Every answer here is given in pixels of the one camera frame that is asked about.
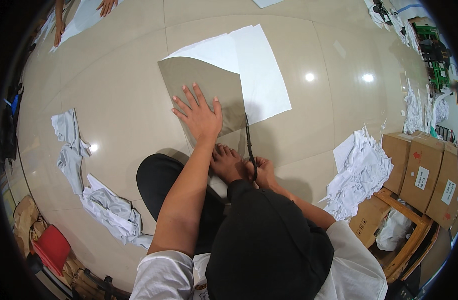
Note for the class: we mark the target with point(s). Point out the heap of dark bags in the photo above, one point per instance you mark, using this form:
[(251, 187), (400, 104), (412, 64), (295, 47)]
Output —
[(12, 123)]

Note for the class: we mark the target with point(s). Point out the white fabric sheet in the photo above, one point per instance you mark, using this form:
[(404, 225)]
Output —
[(262, 75)]

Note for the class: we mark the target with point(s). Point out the small white fabric corner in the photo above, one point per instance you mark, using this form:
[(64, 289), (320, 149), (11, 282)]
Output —
[(266, 3)]

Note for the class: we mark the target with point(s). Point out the black scissors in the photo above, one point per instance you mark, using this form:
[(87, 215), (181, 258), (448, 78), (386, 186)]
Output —
[(249, 144)]

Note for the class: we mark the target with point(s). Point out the heap of white fabric scraps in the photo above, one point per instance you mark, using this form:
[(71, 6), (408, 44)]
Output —
[(360, 174)]

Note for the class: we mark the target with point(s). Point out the black chair base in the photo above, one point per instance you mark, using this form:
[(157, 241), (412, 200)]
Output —
[(101, 285)]

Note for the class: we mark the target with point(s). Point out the person's right hand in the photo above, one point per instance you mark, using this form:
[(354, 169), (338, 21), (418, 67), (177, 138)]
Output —
[(267, 174)]

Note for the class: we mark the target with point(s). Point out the brown paper template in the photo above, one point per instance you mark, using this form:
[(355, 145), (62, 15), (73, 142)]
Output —
[(210, 84)]

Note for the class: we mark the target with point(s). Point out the heap of brown paper bags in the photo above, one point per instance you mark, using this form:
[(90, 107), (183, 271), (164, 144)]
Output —
[(24, 217)]

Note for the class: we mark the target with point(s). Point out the wooden frame stand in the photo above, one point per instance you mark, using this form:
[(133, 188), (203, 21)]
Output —
[(414, 232)]

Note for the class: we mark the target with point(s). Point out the person's legs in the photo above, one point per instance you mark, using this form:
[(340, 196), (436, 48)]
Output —
[(262, 240)]

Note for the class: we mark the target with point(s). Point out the person's left hand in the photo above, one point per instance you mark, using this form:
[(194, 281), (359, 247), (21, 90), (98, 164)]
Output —
[(199, 120)]

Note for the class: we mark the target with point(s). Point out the flat cardboard carton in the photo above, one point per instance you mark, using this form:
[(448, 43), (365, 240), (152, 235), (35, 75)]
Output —
[(368, 219)]

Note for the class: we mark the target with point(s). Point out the crumpled white cloth pile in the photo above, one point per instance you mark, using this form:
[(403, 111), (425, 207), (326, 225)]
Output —
[(112, 213)]

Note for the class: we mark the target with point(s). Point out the white plastic bag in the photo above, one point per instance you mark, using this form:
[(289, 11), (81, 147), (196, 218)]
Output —
[(393, 230)]

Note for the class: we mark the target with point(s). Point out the person's body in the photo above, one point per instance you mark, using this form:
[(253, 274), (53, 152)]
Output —
[(348, 266)]

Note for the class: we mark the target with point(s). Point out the large white fabric piece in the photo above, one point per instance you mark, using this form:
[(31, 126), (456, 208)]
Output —
[(82, 18)]

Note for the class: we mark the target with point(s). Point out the long grey-white cloth piece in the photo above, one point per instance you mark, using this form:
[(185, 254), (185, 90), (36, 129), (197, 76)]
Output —
[(72, 150)]

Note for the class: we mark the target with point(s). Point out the green metal rack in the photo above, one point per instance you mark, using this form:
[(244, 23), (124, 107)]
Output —
[(435, 56)]

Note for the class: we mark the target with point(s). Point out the red plastic stool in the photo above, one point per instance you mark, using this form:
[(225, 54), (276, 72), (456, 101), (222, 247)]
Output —
[(52, 249)]

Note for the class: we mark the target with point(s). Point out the person's right fingers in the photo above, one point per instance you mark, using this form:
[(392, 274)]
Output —
[(259, 165)]

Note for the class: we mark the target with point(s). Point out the pile of white paper scraps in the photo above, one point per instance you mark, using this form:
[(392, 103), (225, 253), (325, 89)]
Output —
[(420, 108)]

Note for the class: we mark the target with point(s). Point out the cardboard box with white label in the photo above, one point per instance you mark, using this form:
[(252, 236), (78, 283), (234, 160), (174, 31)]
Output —
[(422, 168), (446, 191)]

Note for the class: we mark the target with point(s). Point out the heap of clothes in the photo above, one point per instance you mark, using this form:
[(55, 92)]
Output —
[(395, 20)]

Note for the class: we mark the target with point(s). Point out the plain cardboard box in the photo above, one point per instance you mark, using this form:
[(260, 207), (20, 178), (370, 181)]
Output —
[(396, 157)]

